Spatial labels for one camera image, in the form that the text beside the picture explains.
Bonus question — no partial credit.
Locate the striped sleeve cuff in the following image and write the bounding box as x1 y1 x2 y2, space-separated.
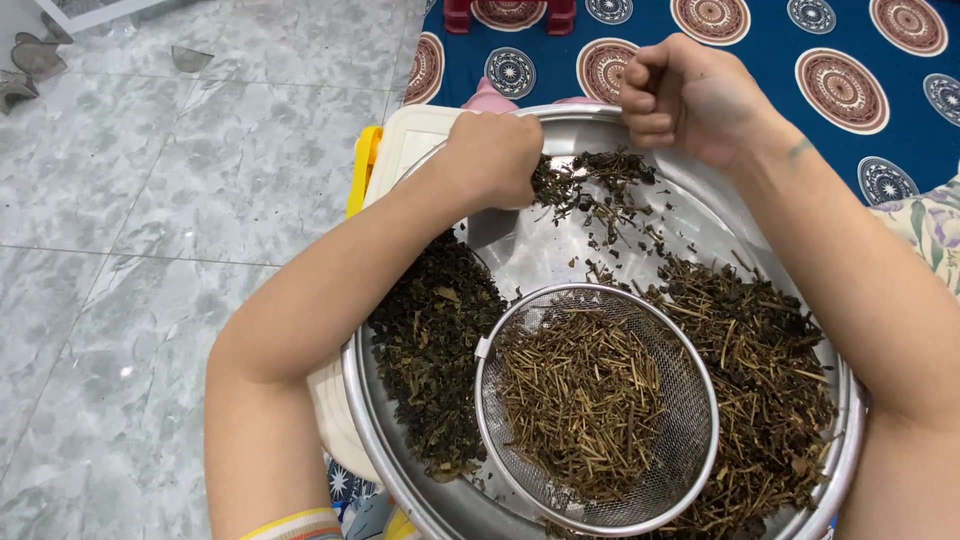
240 507 345 540

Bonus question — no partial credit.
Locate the heap of mixed leaves and stems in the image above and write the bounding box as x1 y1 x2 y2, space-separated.
547 251 841 540

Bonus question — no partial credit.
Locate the heap of dark dried leaves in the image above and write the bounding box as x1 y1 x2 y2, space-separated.
367 228 511 485

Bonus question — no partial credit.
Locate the person's left hand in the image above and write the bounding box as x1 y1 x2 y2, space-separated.
447 111 546 212

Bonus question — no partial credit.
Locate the round metal mesh strainer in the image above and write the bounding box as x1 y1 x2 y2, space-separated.
472 282 721 538

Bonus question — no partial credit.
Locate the pink plastic object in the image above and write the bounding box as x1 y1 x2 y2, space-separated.
461 77 605 115

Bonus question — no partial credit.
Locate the large round metal tray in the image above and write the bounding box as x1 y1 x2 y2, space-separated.
341 103 871 540

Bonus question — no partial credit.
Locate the white frame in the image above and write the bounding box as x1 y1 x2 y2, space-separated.
33 0 174 35

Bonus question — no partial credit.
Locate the person's right hand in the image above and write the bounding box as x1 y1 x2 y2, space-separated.
619 33 798 173

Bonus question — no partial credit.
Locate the grey mesh piece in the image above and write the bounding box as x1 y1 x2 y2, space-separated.
41 11 75 46
0 71 40 115
10 31 69 82
171 45 215 75

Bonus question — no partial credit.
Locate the small clump of dried leaves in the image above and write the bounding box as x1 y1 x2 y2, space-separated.
531 146 669 256

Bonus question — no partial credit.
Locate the floral patterned cushion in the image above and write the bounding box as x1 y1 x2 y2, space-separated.
870 176 960 297

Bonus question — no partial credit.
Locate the red plastic stool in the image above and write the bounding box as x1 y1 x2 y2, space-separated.
442 0 577 36

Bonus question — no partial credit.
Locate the blue patterned floor mat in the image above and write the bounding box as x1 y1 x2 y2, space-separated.
324 0 960 526

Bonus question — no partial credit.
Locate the heap of dried brown stems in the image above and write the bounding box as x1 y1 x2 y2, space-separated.
495 307 669 505

